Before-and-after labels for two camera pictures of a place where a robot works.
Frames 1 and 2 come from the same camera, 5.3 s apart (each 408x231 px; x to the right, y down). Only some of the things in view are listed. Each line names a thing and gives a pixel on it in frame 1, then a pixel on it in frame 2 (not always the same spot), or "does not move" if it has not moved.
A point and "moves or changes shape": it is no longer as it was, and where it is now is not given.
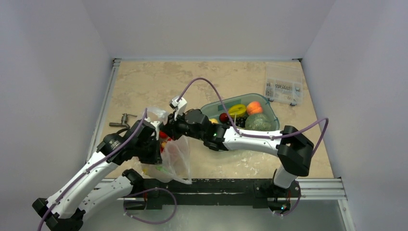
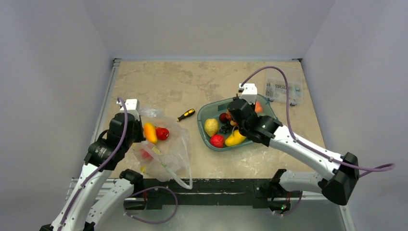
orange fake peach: (254, 107) does not move
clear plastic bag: (175, 163) does not move
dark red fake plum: (223, 118) does not move
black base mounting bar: (258, 193) does not move
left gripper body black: (147, 151) -> (137, 135)
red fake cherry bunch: (163, 138) moves or changes shape
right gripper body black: (173, 124) -> (235, 109)
